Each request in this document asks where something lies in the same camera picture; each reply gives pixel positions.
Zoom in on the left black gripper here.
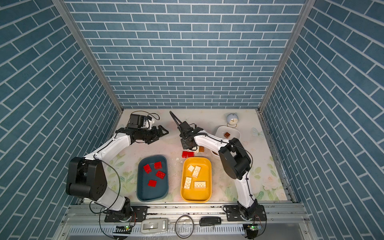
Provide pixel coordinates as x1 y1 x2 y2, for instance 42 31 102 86
137 124 169 144

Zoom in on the white lego top small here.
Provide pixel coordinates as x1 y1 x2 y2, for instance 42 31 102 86
188 165 195 173

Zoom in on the long white lego brick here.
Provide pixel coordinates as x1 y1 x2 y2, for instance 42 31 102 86
192 166 201 178

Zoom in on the red lego cube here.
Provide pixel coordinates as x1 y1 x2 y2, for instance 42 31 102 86
154 162 163 170

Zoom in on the red lego brick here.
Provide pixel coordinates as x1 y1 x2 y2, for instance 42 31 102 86
156 171 166 180
148 180 157 188
143 164 152 174

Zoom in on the long white lego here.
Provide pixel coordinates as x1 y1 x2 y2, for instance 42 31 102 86
194 181 207 189

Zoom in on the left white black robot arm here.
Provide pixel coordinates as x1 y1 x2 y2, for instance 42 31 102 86
66 113 169 218

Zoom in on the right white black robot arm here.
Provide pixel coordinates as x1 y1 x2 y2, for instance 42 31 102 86
170 112 259 220

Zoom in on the white plastic tray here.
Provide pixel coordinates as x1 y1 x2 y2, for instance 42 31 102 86
215 126 241 142

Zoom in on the yellow plastic tray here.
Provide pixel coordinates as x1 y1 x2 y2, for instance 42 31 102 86
181 157 212 204

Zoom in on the dark teal plastic tray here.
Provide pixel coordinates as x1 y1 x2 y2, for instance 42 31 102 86
137 155 169 202

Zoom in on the small grey globe ball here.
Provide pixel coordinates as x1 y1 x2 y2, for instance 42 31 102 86
227 113 239 126

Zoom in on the black remote on rail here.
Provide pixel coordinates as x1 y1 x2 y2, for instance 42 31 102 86
199 216 222 227

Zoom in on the black cable loop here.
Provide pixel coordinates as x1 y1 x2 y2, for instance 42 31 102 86
174 214 195 239

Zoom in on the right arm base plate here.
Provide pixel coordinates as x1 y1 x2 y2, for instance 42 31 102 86
223 203 267 222

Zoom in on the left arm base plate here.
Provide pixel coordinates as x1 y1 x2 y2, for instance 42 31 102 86
105 206 148 223

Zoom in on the grey box on rail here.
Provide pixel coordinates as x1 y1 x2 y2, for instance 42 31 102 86
140 218 169 234

